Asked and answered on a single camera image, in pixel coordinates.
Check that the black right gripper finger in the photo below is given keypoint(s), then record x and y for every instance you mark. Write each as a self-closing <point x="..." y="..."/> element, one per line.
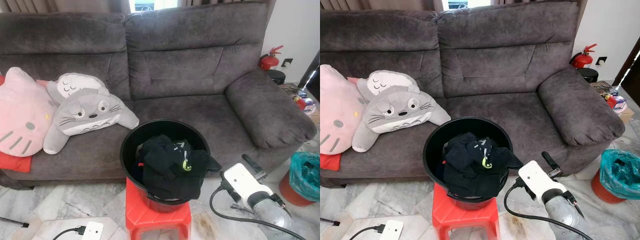
<point x="550" y="160"/>
<point x="250" y="162"/>

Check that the plain black garment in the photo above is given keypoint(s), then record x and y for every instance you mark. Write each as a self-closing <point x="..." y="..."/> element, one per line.
<point x="155" y="180"/>
<point x="460" y="177"/>

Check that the red waste bin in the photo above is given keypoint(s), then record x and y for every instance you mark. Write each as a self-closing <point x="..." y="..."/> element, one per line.
<point x="602" y="192"/>
<point x="292" y="195"/>

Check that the teal bin bag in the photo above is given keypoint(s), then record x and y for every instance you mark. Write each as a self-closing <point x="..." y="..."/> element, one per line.
<point x="622" y="170"/>
<point x="307" y="172"/>

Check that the red cushion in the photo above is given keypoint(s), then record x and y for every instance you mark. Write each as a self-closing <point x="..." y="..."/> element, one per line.
<point x="12" y="162"/>
<point x="329" y="161"/>

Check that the cardboard box with clutter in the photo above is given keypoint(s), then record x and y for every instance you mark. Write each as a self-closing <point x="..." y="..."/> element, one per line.
<point x="617" y="102"/>
<point x="305" y="105"/>

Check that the black round stool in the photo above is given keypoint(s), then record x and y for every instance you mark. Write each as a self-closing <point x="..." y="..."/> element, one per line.
<point x="276" y="76"/>
<point x="590" y="75"/>

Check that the pink cat face pillow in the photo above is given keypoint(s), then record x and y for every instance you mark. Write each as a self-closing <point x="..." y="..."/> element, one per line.
<point x="340" y="110"/>
<point x="22" y="115"/>

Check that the red fire extinguisher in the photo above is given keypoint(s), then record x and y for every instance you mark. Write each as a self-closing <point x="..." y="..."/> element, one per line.
<point x="581" y="60"/>
<point x="269" y="62"/>

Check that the red plastic stool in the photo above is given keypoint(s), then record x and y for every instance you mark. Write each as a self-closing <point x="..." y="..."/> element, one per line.
<point x="155" y="222"/>
<point x="462" y="222"/>

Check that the dark grey fabric sofa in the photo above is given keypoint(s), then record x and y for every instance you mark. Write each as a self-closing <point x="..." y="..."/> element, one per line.
<point x="500" y="65"/>
<point x="190" y="65"/>

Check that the black plastic bucket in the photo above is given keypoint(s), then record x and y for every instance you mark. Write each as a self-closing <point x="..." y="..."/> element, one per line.
<point x="435" y="142"/>
<point x="132" y="145"/>

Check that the grey Totoro plush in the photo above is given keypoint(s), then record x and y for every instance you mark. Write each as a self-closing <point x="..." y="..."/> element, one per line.
<point x="85" y="115"/>
<point x="395" y="112"/>

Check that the brown curtain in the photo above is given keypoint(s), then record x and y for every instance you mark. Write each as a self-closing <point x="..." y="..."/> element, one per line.
<point x="75" y="5"/>
<point x="390" y="4"/>

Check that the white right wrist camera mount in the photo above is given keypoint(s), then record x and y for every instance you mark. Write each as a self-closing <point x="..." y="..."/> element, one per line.
<point x="245" y="181"/>
<point x="540" y="179"/>

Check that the white wall socket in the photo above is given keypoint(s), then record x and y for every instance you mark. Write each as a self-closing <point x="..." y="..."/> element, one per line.
<point x="287" y="63"/>
<point x="600" y="60"/>

